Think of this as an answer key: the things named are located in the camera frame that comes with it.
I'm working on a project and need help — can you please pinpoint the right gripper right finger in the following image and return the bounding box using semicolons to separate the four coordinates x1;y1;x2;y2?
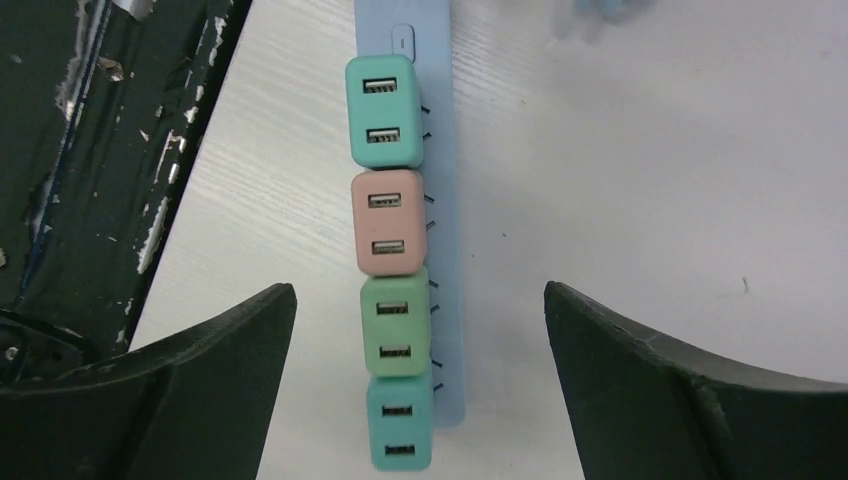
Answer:
544;281;847;479

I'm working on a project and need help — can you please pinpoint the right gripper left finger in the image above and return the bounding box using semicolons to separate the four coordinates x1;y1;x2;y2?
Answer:
1;283;297;479

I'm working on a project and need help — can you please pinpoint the teal adapter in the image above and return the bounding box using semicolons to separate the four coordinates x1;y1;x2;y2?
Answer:
366;369;434;471
345;54;424;170

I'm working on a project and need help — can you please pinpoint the light blue power strip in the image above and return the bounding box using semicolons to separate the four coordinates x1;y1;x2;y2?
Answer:
354;0;466;427

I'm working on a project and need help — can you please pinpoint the green adapter on strip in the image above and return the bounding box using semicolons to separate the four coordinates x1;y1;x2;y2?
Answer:
360;267;431;377

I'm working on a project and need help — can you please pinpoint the pink adapter on strip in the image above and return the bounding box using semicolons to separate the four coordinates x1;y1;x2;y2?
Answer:
351;169;427;276

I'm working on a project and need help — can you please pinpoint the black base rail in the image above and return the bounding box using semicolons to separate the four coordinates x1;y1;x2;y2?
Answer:
1;1;251;384

